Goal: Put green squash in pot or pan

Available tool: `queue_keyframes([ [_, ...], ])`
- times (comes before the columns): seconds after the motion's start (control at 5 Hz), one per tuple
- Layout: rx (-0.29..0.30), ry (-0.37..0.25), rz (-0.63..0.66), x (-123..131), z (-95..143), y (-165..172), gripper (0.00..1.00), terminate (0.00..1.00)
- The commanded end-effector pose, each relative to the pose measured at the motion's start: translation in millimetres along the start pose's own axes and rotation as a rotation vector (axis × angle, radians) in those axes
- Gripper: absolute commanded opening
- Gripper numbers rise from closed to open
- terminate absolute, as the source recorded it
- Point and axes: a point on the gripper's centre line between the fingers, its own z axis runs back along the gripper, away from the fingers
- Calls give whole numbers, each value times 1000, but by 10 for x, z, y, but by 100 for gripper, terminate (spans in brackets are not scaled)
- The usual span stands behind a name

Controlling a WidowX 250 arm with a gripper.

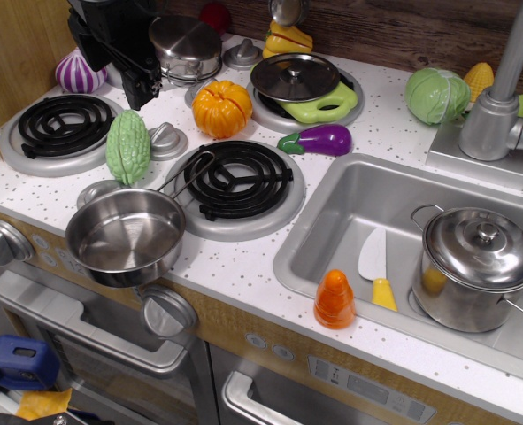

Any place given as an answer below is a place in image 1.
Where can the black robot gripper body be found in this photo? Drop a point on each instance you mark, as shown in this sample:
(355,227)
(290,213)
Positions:
(116,32)

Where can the flat steel pot lid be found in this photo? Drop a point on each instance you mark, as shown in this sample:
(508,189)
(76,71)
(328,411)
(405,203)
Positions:
(294,77)

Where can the small steel pot with lid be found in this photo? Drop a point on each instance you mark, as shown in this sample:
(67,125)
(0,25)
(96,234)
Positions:
(188,50)

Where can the grey oven door handle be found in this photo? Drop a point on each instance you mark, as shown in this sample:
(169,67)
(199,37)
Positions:
(62,315)

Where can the grey stove knob under pan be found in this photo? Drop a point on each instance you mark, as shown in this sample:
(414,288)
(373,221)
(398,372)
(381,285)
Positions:
(165,313)

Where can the orange toy pumpkin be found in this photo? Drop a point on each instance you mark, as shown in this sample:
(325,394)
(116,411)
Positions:
(222,109)

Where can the large steel pot with lid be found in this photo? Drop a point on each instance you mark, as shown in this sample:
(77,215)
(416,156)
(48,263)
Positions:
(471,271)

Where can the grey stove knob left front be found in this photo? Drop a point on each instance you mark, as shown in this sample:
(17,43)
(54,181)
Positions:
(13,245)

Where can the green toy cabbage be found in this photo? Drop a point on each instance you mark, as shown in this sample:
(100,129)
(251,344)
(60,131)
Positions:
(435,96)

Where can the orange toy carrot piece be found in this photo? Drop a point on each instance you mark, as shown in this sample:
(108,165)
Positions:
(334,305)

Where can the black burner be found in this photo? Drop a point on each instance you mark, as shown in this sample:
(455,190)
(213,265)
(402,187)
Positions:
(236,191)
(59,136)

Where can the blue clamp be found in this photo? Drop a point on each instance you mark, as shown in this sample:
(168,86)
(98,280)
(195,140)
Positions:
(27,364)

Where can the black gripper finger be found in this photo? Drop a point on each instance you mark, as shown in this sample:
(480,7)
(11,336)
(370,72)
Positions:
(141,87)

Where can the back right burner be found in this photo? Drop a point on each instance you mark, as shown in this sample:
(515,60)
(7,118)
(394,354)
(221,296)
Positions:
(268,114)

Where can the steel frying pan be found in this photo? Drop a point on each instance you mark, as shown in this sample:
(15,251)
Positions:
(131,237)

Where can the grey countertop knob back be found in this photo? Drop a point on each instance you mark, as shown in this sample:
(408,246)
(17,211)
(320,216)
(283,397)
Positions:
(243,57)

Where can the hanging steel ladle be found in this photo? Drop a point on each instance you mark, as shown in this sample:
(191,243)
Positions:
(289,13)

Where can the grey countertop knob centre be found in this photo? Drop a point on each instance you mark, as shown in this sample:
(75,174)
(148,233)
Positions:
(167,142)

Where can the purple striped toy garlic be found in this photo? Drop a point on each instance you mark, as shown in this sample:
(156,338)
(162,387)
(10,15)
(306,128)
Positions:
(74,75)

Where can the front left black burner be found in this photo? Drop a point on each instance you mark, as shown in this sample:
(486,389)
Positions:
(59,136)

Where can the yellow toy corn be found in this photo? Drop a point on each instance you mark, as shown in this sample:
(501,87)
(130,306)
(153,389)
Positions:
(478,78)

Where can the grey toy faucet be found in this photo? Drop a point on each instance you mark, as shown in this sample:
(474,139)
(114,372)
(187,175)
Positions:
(488,145)

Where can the green toy cutting board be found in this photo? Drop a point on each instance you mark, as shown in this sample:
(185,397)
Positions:
(341,103)

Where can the grey countertop knob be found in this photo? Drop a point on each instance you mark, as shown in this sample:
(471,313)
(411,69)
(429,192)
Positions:
(243,57)
(167,142)

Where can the grey toy sink basin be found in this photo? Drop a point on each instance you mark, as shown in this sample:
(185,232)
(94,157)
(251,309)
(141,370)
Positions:
(358,194)

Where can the purple toy eggplant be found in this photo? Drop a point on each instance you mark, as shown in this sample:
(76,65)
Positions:
(330,139)

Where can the green bumpy toy squash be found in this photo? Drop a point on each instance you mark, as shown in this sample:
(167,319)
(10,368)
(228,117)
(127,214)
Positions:
(128,148)

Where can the yellow cloth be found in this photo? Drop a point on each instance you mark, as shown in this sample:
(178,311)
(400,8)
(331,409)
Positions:
(36,404)

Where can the grey dishwasher door handle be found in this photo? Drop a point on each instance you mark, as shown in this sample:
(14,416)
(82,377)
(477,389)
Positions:
(235,395)

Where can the white toy knife yellow handle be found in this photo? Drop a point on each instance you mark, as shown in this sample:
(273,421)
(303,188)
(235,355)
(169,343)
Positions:
(372,266)

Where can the yellow toy bell pepper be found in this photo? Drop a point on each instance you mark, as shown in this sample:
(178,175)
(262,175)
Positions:
(280,40)

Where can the red toy vegetable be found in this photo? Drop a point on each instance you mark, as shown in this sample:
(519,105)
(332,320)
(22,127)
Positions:
(217,16)

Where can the front right black burner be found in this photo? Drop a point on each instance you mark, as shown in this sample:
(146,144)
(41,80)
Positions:
(236,191)

